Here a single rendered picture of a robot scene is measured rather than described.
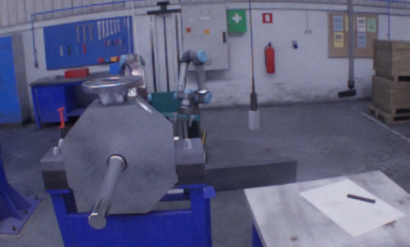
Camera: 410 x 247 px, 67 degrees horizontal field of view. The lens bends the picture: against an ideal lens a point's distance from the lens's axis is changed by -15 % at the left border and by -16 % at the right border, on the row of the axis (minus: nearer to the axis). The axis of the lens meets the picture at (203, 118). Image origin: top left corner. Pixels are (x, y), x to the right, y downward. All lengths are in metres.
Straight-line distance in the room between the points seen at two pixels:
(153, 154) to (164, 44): 2.37
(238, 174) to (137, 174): 0.65
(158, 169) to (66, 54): 5.64
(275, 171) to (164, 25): 2.20
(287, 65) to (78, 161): 5.80
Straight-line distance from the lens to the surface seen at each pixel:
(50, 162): 1.59
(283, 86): 7.00
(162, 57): 3.75
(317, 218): 1.46
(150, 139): 1.45
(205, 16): 6.32
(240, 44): 6.72
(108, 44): 6.74
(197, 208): 1.61
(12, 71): 6.96
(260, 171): 1.98
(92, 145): 1.49
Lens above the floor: 1.63
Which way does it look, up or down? 15 degrees down
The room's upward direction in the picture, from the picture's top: 3 degrees counter-clockwise
